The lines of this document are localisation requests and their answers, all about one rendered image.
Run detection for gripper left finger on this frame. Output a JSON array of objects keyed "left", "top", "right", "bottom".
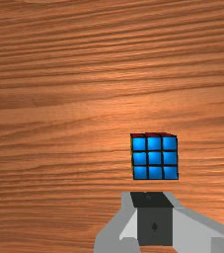
[{"left": 93, "top": 191, "right": 156, "bottom": 253}]

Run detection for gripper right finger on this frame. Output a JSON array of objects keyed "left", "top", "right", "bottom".
[{"left": 154, "top": 191, "right": 224, "bottom": 253}]

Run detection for many-coloured puzzle cube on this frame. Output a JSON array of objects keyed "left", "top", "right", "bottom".
[{"left": 129, "top": 131, "right": 180, "bottom": 181}]

